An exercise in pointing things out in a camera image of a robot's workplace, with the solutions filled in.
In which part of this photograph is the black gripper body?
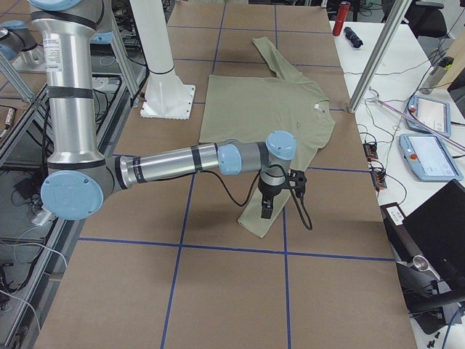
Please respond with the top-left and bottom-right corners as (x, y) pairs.
(258, 173), (286, 201)

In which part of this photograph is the olive green long-sleeve shirt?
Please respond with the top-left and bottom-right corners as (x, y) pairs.
(198, 36), (336, 239)

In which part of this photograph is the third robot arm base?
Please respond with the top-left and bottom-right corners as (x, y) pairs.
(1, 20), (46, 73)

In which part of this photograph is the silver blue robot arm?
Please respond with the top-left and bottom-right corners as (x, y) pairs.
(30, 1), (296, 220)

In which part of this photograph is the orange black electronics board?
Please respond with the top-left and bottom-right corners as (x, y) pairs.
(363, 142), (387, 192)

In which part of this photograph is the lower blue teach pendant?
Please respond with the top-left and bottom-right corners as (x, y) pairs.
(399, 134), (464, 182)

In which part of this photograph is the blue teach pendant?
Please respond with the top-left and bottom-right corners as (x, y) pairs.
(399, 134), (464, 182)
(405, 95), (451, 137)

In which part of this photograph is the black laptop computer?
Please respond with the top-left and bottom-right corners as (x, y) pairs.
(403, 180), (464, 289)

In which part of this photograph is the dark blue folded umbrella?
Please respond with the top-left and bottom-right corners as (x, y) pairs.
(344, 26), (363, 49)

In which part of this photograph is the upper blue teach pendant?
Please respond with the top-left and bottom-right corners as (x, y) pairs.
(405, 95), (451, 137)

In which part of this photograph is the red cylindrical bottle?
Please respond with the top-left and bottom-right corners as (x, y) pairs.
(332, 1), (350, 36)

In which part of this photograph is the grey water bottle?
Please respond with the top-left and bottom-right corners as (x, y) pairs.
(419, 56), (454, 95)

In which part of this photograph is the black office chair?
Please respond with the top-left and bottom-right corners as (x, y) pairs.
(405, 1), (448, 38)

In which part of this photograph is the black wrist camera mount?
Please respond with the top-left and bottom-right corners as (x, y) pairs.
(288, 169), (307, 199)

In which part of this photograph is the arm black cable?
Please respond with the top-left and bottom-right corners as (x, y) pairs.
(200, 164), (314, 231)

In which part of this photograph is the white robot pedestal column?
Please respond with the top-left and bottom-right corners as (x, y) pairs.
(130, 0), (195, 120)

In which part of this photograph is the aluminium frame post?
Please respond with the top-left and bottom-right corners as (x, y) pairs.
(348, 0), (411, 113)

